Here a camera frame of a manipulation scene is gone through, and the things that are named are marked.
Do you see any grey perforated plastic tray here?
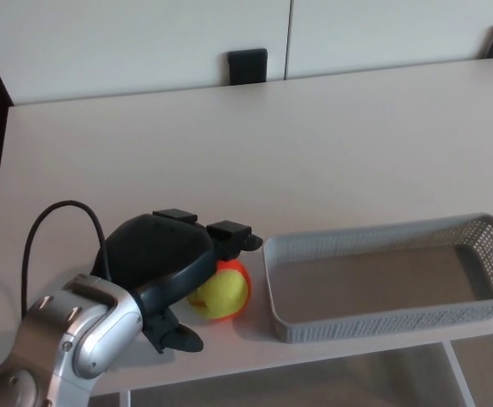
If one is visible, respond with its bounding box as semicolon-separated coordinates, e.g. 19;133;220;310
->
262;212;493;344

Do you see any yellow and orange tennis ball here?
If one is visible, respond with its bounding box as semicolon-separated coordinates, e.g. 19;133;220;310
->
186;259;252;324

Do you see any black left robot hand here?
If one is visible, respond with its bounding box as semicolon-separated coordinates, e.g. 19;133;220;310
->
91;208;264;354

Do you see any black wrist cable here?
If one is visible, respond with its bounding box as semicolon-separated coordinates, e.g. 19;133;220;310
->
22;200;114;303

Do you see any white table frame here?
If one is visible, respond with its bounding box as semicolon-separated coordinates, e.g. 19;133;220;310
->
88;330;493;407

